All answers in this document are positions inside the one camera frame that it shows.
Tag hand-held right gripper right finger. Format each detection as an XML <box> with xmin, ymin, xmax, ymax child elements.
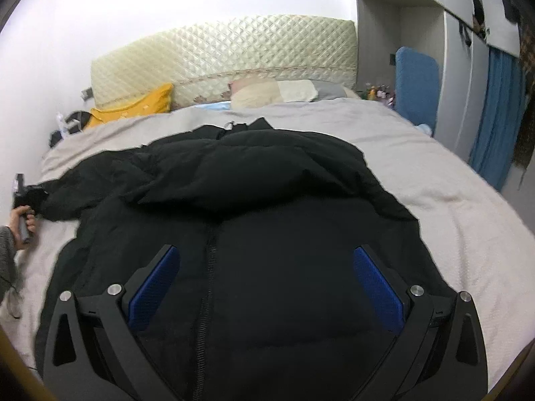
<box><xmin>352</xmin><ymin>244</ymin><xmax>489</xmax><ymax>401</ymax></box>

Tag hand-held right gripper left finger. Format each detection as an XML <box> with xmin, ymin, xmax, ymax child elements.
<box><xmin>43</xmin><ymin>244</ymin><xmax>181</xmax><ymax>401</ymax></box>

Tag black puffer jacket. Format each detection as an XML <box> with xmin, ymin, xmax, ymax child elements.
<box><xmin>34</xmin><ymin>117</ymin><xmax>457</xmax><ymax>401</ymax></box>

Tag person's left hand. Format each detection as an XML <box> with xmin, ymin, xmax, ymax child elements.
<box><xmin>9</xmin><ymin>206</ymin><xmax>38</xmax><ymax>251</ymax></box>

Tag grey bed sheet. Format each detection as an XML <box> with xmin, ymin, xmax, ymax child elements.
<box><xmin>0</xmin><ymin>97</ymin><xmax>535</xmax><ymax>393</ymax></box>

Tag yellow pillow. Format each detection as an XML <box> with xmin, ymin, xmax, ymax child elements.
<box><xmin>86</xmin><ymin>83</ymin><xmax>175</xmax><ymax>129</ymax></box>

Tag small bottles on nightstand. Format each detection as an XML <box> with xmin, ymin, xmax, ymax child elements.
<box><xmin>363</xmin><ymin>83</ymin><xmax>396</xmax><ymax>102</ymax></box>

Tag blue chair back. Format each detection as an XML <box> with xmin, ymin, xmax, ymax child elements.
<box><xmin>393</xmin><ymin>46</ymin><xmax>440</xmax><ymax>136</ymax></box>

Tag blue hanging cloth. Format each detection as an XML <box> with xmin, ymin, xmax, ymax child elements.
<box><xmin>468</xmin><ymin>46</ymin><xmax>528</xmax><ymax>193</ymax></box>

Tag patchwork pillow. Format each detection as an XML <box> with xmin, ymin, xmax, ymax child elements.
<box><xmin>228</xmin><ymin>76</ymin><xmax>361</xmax><ymax>111</ymax></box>

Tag brown hanging garment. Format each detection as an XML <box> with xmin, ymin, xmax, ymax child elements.
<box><xmin>512</xmin><ymin>29</ymin><xmax>535</xmax><ymax>190</ymax></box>

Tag cream quilted headboard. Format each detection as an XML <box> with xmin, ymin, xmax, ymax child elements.
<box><xmin>90</xmin><ymin>15</ymin><xmax>359</xmax><ymax>113</ymax></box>

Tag grey wardrobe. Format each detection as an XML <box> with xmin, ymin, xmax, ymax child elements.
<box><xmin>353</xmin><ymin>0</ymin><xmax>535</xmax><ymax>163</ymax></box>

